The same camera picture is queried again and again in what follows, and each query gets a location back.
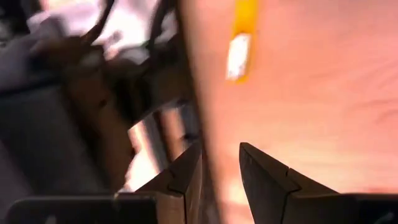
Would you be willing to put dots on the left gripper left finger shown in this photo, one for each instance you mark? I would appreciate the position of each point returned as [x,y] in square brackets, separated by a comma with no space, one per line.
[183,186]

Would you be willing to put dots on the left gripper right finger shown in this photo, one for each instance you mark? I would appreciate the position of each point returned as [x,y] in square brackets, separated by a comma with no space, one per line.
[267,193]

